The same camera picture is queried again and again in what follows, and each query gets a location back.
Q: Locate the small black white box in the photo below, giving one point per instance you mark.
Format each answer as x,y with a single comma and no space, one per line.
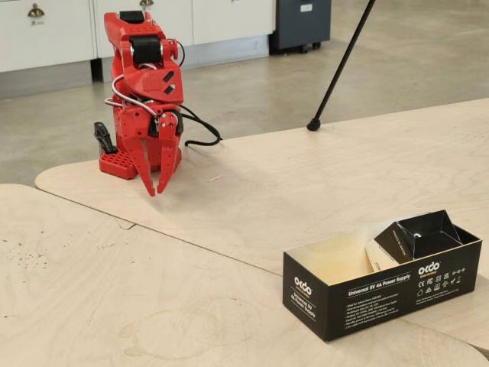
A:
393,244

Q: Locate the white cabinet drawer front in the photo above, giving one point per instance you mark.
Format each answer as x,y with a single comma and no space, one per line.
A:
65,34

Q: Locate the dark grey wheeled cabinet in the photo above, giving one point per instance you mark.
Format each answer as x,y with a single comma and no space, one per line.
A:
302,26

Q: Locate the open black okdo box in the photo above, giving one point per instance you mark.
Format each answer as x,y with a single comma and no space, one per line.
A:
363,306

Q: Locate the red robot arm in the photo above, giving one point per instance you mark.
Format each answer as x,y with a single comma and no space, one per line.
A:
153,82

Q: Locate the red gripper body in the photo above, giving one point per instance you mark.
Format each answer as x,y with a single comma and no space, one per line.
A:
134,123

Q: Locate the red perforated robot base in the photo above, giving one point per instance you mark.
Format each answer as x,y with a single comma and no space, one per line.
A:
114,164

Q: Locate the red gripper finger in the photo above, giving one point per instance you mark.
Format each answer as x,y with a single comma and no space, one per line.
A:
168,153
145,168

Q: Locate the black tripod leg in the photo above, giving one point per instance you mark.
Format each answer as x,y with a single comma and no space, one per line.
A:
313,125

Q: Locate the black table clamp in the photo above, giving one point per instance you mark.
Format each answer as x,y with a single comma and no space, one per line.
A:
103,137

